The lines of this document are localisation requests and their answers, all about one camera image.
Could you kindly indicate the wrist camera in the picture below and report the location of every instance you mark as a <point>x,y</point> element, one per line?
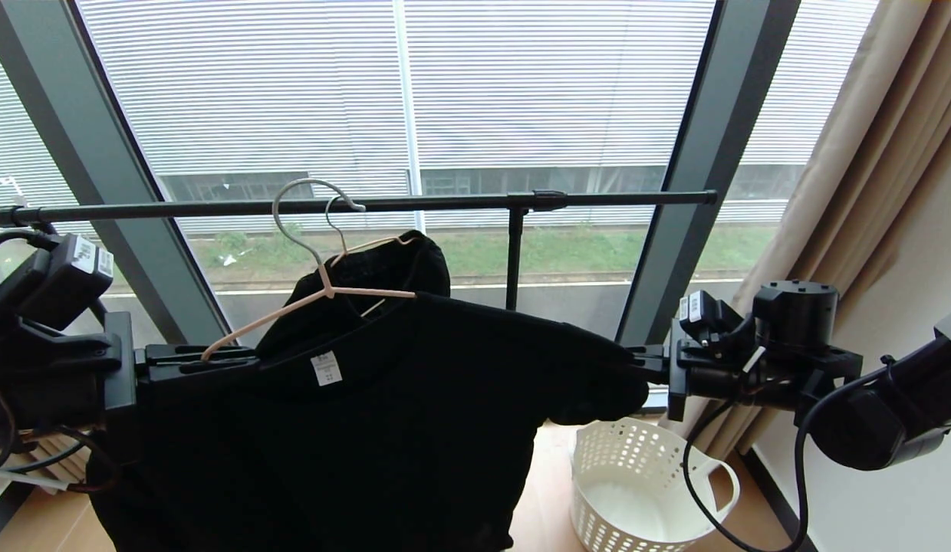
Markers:
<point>709,310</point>
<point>61,280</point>

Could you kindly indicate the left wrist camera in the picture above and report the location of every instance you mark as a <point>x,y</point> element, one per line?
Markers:
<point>61,280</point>

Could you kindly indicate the black garment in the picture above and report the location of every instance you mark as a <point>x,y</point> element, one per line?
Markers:
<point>368,445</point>

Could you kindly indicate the pink clothes hanger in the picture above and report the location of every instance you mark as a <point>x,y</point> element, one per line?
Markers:
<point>340,234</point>
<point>291,307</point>

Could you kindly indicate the window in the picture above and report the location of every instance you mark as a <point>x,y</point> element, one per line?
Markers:
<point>521,77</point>

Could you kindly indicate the white laundry basket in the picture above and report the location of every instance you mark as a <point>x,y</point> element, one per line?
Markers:
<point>644,514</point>

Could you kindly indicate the beige curtain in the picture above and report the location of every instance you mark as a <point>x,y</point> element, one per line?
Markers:
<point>69,460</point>
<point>890,115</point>

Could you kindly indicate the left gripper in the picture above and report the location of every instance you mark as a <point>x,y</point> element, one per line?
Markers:
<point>54,383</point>

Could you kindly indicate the black shorts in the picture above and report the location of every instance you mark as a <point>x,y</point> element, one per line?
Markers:
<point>399,264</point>

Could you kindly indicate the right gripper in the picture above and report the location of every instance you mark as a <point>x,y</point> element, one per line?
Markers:
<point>721,379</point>

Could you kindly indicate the black clothes rack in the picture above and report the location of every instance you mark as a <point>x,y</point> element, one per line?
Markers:
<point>521,201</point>

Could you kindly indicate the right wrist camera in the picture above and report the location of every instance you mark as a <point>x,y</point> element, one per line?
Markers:
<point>709,310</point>

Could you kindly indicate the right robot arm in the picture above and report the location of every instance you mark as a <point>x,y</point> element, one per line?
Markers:
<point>797,314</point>

